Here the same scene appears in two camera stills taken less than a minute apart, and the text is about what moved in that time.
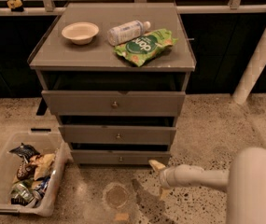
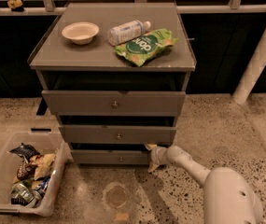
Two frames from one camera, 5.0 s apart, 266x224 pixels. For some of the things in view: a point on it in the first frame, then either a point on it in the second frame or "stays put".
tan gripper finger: (156, 164) -> (151, 146)
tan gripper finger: (164, 193) -> (153, 167)
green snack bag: (146, 48) stays put
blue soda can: (44, 185) stays put
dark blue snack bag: (26, 151) stays put
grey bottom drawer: (119, 157) stays put
